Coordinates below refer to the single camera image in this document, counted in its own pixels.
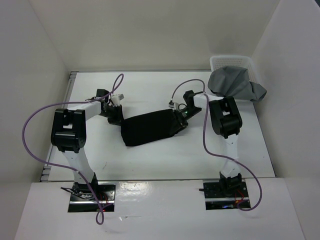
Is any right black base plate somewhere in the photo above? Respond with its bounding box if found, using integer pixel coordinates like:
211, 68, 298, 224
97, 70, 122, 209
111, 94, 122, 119
199, 180, 251, 210

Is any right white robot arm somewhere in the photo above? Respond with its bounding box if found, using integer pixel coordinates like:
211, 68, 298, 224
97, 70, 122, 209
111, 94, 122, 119
169, 90, 243, 197

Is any white plastic laundry basket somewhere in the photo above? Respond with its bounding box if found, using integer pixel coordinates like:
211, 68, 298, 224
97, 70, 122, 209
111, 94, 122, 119
209, 55, 261, 84

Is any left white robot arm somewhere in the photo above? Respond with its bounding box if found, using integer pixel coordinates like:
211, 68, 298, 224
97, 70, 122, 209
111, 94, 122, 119
51, 89, 124, 200

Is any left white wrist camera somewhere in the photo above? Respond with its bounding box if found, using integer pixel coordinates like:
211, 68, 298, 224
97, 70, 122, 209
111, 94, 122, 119
109, 93, 124, 107

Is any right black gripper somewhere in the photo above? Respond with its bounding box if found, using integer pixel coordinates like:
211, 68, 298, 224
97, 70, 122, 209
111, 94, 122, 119
169, 107, 202, 135

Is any grey skirt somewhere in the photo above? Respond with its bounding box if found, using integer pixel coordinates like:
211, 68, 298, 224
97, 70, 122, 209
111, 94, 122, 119
207, 66, 267, 102

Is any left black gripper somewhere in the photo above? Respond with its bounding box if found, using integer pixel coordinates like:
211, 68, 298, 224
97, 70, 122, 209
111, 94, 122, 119
100, 104, 127, 127

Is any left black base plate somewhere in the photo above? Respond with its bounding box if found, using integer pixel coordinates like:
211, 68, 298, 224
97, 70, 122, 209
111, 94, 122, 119
66, 181, 116, 213

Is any black skirt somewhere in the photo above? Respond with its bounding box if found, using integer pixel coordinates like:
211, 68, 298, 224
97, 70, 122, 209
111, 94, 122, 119
121, 109, 182, 147

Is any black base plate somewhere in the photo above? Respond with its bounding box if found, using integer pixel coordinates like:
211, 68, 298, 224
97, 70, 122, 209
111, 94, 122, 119
66, 181, 116, 213
199, 180, 251, 210

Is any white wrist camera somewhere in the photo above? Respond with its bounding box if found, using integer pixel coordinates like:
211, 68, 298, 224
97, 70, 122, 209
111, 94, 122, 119
168, 99, 185, 111
109, 93, 124, 107

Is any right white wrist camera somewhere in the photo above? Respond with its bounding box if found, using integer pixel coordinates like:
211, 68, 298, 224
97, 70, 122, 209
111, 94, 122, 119
168, 99, 185, 111

